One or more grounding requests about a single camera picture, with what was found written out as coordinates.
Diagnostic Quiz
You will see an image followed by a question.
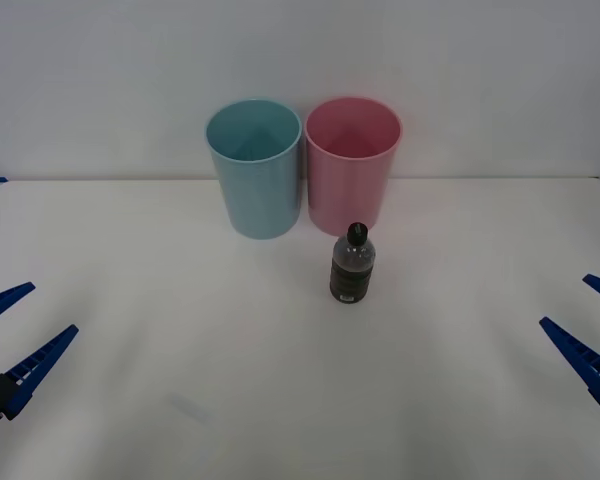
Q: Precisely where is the dark plastic bottle black cap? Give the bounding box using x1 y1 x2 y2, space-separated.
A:
328 221 378 304

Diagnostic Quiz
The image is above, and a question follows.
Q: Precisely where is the pink plastic bin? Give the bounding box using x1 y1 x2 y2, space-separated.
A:
303 95 404 238

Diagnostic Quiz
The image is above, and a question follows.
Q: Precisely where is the pale blue plastic bin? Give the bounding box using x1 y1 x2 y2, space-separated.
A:
204 97 303 241

